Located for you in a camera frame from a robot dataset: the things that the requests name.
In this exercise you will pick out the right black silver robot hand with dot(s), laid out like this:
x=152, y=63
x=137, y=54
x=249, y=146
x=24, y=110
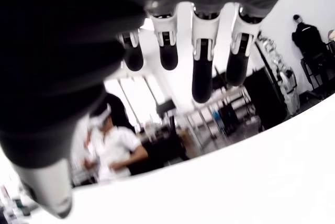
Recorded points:
x=65, y=38

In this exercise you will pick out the white VR headset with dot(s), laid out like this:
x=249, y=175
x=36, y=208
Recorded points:
x=100, y=116

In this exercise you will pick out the person in white shirt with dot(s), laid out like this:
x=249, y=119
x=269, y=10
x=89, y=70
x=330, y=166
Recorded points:
x=117, y=143

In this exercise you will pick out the black computer monitor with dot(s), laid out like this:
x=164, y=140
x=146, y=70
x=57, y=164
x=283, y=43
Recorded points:
x=165, y=106

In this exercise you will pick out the brown cardboard box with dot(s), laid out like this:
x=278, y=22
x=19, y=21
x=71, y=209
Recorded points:
x=187, y=140

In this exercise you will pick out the small blue container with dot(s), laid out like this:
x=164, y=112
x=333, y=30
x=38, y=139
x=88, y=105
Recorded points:
x=216, y=116

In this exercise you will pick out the tall black cabinet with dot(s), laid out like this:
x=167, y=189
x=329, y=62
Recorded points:
x=261, y=98

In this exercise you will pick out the silver standing humanoid robot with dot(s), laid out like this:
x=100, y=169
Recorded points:
x=289, y=95

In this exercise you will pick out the person in black jacket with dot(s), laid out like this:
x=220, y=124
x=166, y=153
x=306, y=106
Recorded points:
x=308, y=40

